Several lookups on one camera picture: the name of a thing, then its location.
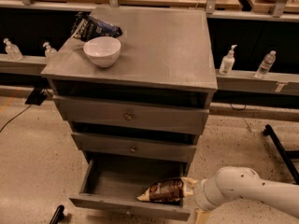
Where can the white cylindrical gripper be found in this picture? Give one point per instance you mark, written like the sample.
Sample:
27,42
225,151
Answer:
200,192

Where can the brown chip bag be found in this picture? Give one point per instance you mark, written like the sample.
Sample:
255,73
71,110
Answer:
165,191

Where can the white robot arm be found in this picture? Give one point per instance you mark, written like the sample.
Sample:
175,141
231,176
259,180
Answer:
233,183

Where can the grey middle drawer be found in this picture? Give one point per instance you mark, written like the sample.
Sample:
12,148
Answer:
140,148

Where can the grey open bottom drawer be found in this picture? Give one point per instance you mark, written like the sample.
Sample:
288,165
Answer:
113,184

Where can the grey top drawer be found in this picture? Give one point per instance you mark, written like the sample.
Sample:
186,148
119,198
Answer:
132,115

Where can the grey wooden drawer cabinet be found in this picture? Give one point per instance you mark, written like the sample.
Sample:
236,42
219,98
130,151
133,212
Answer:
165,59

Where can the dark blue chip bag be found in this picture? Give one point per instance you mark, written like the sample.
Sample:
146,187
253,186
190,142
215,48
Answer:
87,27

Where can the black stand leg right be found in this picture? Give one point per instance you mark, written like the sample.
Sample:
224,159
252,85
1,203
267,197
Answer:
287,155

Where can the white pump lotion bottle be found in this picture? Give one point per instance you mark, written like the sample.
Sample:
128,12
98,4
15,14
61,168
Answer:
227,62

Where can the black bar bottom left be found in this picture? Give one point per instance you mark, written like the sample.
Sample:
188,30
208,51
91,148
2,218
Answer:
58,215

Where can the clear plastic water bottle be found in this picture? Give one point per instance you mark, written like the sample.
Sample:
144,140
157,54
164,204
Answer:
266,64

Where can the white ceramic bowl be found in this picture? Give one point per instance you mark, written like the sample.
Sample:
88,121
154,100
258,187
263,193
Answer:
103,51

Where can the black box on floor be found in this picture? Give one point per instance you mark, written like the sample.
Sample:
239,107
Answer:
36,97

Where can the clear pump sanitizer bottle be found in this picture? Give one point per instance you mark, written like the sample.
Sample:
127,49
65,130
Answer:
49,51

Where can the clear pump bottle far left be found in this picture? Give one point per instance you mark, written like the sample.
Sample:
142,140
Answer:
12,50

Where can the grey metal shelf rail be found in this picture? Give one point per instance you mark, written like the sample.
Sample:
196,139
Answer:
276,83

